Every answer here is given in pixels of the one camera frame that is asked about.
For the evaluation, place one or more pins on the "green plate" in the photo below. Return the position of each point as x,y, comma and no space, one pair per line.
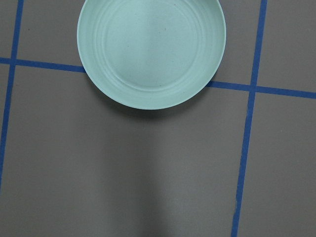
151,54

